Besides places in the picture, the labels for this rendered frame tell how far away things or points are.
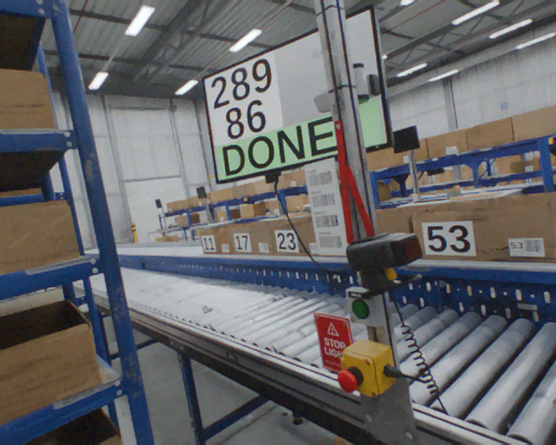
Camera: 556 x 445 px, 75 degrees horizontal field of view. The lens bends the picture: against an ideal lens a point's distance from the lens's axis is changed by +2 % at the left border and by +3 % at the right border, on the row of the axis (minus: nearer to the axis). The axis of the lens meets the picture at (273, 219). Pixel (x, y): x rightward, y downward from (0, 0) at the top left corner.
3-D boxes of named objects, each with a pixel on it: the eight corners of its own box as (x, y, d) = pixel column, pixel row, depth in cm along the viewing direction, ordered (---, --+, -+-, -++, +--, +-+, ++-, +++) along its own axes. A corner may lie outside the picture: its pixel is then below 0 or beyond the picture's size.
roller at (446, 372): (394, 418, 74) (391, 395, 74) (492, 328, 107) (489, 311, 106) (417, 427, 70) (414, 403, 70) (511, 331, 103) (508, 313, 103)
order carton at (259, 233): (233, 256, 219) (229, 229, 218) (270, 245, 237) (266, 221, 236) (274, 257, 188) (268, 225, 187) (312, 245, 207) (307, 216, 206)
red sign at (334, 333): (322, 367, 82) (312, 312, 81) (325, 365, 82) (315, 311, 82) (383, 388, 69) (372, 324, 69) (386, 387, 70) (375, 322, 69)
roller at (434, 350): (388, 399, 74) (383, 417, 76) (487, 315, 107) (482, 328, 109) (369, 383, 78) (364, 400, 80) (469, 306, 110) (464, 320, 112)
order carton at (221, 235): (202, 255, 249) (198, 231, 248) (237, 246, 268) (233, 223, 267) (234, 256, 219) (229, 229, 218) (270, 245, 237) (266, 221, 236)
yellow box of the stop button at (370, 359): (339, 391, 68) (333, 354, 68) (366, 372, 74) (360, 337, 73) (410, 419, 57) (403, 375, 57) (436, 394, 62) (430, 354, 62)
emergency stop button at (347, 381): (336, 391, 66) (333, 370, 65) (351, 380, 68) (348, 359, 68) (354, 398, 62) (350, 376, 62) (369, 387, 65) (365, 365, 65)
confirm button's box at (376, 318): (348, 323, 71) (342, 290, 71) (357, 318, 73) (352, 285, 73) (378, 329, 66) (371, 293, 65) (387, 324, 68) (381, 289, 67)
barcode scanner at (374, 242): (415, 299, 55) (396, 233, 56) (355, 301, 65) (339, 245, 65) (436, 287, 59) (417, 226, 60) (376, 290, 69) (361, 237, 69)
